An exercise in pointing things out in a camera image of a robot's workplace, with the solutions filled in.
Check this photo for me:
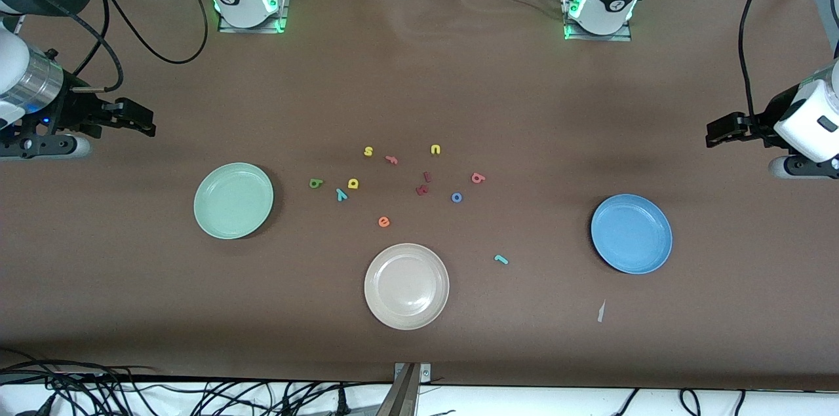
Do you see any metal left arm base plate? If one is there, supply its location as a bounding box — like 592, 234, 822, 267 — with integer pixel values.
562, 0, 634, 43

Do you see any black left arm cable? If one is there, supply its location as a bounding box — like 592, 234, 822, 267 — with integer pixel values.
737, 0, 808, 122

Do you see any beige plate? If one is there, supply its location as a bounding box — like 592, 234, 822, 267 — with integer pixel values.
364, 243, 450, 331

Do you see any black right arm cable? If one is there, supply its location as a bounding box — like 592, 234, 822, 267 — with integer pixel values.
66, 0, 209, 93

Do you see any black cable bundle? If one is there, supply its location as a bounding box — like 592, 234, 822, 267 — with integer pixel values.
0, 350, 394, 416

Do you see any blue plate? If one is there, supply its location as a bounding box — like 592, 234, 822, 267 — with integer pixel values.
591, 193, 673, 274

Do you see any metal clamp bracket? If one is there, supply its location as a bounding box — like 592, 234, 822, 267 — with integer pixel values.
377, 362, 432, 416

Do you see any light green plate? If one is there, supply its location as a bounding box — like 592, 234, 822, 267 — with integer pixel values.
193, 162, 275, 240

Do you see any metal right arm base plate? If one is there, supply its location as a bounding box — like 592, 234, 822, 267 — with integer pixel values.
218, 0, 292, 34

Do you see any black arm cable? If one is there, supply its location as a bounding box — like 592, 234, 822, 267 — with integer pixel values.
737, 0, 808, 122
66, 0, 209, 93

